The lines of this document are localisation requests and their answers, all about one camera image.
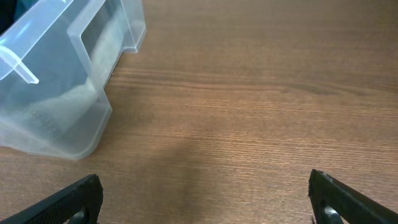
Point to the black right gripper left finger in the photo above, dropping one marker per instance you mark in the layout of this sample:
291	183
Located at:
80	202

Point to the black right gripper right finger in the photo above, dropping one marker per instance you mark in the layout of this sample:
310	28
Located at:
334	202

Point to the clear plastic storage bin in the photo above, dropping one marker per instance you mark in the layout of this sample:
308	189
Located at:
56	59

